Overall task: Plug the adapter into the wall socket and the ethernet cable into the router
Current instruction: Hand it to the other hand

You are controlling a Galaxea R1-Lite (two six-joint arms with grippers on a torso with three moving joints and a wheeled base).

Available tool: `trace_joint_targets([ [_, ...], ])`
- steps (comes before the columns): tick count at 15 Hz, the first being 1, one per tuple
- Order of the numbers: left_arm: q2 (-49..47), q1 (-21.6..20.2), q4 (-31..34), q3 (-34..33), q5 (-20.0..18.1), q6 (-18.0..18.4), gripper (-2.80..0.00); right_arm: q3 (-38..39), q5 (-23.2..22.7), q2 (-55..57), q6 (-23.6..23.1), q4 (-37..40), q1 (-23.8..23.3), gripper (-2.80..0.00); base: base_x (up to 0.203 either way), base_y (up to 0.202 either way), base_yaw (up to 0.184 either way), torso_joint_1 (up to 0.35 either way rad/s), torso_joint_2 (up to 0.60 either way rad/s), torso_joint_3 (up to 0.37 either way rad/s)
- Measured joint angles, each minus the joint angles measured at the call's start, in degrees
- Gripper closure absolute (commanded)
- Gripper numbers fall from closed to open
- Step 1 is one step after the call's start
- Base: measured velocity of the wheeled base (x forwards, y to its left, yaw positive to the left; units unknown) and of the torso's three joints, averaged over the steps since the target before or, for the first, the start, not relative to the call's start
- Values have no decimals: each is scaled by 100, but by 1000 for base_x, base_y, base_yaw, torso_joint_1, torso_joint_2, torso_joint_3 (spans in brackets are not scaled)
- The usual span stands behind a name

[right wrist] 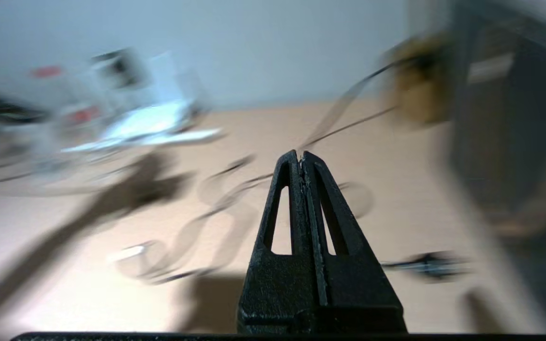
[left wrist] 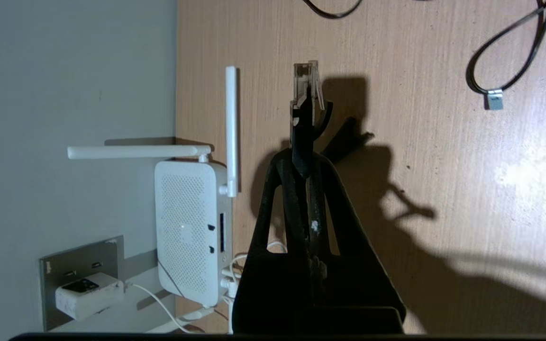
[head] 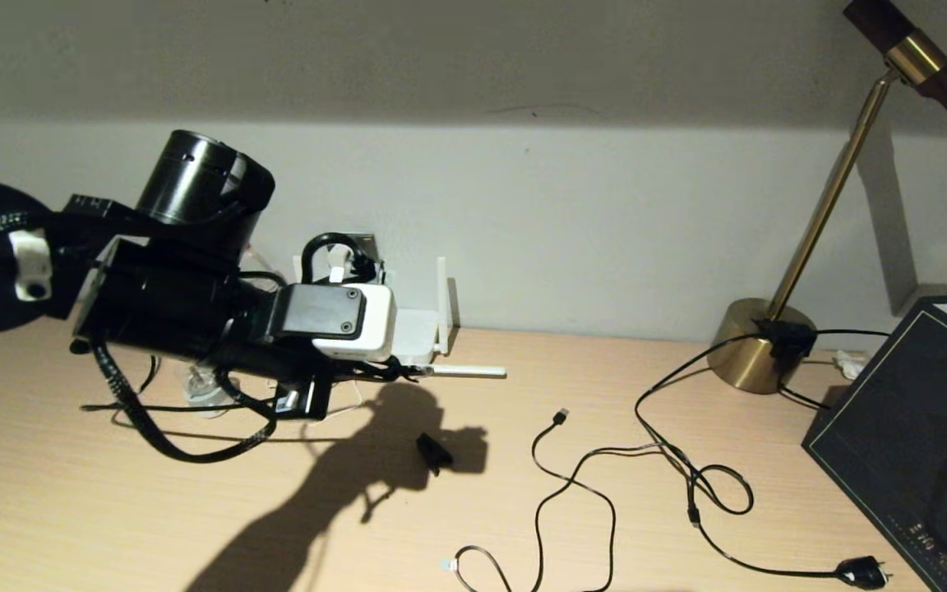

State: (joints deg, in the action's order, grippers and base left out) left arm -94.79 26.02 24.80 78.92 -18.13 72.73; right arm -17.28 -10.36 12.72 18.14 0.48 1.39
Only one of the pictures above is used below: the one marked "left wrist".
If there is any black cable with silver connector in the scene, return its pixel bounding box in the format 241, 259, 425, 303
466, 0, 546, 110

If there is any white power adapter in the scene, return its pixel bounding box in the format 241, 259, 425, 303
55, 272, 126, 322

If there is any black ethernet cable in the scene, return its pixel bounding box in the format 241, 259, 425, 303
290, 61, 334, 179

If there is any grey wall socket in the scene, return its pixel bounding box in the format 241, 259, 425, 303
39, 235, 126, 332

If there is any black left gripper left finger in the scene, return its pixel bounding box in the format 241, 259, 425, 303
232, 148, 315, 333

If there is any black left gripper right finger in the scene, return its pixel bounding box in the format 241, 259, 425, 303
307, 151, 406, 333

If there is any white router with antennas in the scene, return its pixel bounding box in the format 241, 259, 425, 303
67, 66, 240, 308

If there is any white adapter cord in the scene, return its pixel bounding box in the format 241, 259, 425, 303
124, 241, 288, 334

